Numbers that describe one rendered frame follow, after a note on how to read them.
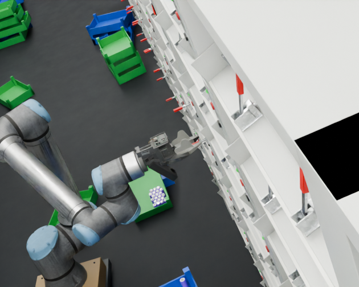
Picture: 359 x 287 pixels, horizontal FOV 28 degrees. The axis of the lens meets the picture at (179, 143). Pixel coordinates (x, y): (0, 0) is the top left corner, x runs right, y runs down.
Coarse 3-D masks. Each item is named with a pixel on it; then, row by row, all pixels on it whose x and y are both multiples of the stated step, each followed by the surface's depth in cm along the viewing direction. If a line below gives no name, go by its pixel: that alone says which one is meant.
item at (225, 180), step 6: (222, 180) 226; (228, 180) 227; (228, 186) 228; (234, 192) 225; (234, 198) 224; (240, 204) 220; (240, 210) 215; (246, 216) 214; (246, 222) 213; (252, 228) 210; (252, 234) 208; (258, 240) 205; (258, 246) 204; (264, 252) 200; (270, 270) 195; (276, 276) 192; (276, 282) 190
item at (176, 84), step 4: (176, 84) 285; (180, 84) 285; (180, 88) 286; (184, 92) 285; (184, 96) 283; (188, 100) 279; (192, 112) 272; (200, 128) 261; (204, 136) 256; (212, 164) 234; (216, 168) 235
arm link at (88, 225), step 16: (0, 128) 262; (0, 144) 258; (16, 144) 259; (0, 160) 262; (16, 160) 255; (32, 160) 254; (32, 176) 250; (48, 176) 249; (48, 192) 245; (64, 192) 244; (64, 208) 241; (80, 208) 239; (96, 208) 240; (80, 224) 235; (96, 224) 235; (112, 224) 238; (80, 240) 239; (96, 240) 236
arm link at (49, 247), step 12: (48, 228) 301; (60, 228) 301; (36, 240) 298; (48, 240) 294; (60, 240) 298; (72, 240) 300; (36, 252) 294; (48, 252) 294; (60, 252) 297; (72, 252) 301; (36, 264) 299; (48, 264) 297; (60, 264) 299; (72, 264) 304; (48, 276) 301
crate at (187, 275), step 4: (184, 268) 231; (188, 268) 231; (184, 272) 230; (188, 272) 230; (180, 276) 233; (184, 276) 233; (188, 276) 231; (192, 276) 231; (172, 280) 233; (176, 280) 233; (188, 280) 232; (192, 280) 232; (164, 284) 232; (168, 284) 232; (172, 284) 233; (176, 284) 234; (180, 284) 234; (188, 284) 235; (192, 284) 233; (196, 284) 228
